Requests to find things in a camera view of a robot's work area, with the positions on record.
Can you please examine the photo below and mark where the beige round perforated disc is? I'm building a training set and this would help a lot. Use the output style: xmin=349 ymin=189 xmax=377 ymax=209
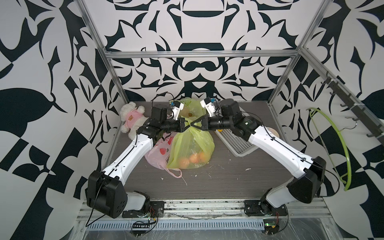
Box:
xmin=267 ymin=127 xmax=280 ymax=138

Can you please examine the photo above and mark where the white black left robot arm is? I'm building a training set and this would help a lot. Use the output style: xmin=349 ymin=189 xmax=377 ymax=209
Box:
xmin=86 ymin=103 xmax=188 ymax=219

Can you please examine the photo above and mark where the black wall hook rail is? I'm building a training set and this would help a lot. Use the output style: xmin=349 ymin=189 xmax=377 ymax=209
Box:
xmin=322 ymin=71 xmax=384 ymax=145

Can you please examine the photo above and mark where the green circuit board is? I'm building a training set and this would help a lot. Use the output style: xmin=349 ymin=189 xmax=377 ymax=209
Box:
xmin=263 ymin=219 xmax=280 ymax=236

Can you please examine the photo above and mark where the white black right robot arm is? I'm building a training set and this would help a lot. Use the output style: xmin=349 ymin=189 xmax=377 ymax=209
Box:
xmin=191 ymin=98 xmax=326 ymax=215

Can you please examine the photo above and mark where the white plush bear pink shirt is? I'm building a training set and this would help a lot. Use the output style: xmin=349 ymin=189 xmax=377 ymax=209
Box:
xmin=120 ymin=102 xmax=148 ymax=140

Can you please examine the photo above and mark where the green hoop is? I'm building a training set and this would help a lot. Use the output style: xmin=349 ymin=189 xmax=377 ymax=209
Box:
xmin=307 ymin=108 xmax=352 ymax=192

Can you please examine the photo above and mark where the red peach basket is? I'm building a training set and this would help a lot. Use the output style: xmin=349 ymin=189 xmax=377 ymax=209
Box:
xmin=179 ymin=158 xmax=190 ymax=169
xmin=189 ymin=154 xmax=200 ymax=164

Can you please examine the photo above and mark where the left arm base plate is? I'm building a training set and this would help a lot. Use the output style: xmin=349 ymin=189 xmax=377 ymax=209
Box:
xmin=122 ymin=201 xmax=165 ymax=219

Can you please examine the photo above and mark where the white perforated plastic basket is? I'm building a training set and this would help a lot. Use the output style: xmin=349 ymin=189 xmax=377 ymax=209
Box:
xmin=215 ymin=129 xmax=258 ymax=157

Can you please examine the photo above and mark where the green avocado print plastic bag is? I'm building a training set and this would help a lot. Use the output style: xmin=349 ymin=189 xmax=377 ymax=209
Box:
xmin=179 ymin=98 xmax=207 ymax=119

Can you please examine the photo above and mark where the red peach basket front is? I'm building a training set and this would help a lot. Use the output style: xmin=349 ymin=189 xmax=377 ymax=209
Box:
xmin=189 ymin=154 xmax=200 ymax=164

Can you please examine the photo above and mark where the red yellow peach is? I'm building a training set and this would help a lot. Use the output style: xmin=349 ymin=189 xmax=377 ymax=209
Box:
xmin=199 ymin=152 xmax=210 ymax=164

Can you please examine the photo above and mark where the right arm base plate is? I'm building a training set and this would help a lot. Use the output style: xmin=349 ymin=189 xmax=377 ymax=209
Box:
xmin=244 ymin=200 xmax=288 ymax=217

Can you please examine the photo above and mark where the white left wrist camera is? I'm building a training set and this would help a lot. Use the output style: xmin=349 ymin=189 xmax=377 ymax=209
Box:
xmin=171 ymin=101 xmax=184 ymax=121

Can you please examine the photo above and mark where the pink apple print plastic bag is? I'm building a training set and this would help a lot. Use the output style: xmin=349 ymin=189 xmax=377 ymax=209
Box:
xmin=145 ymin=133 xmax=182 ymax=179

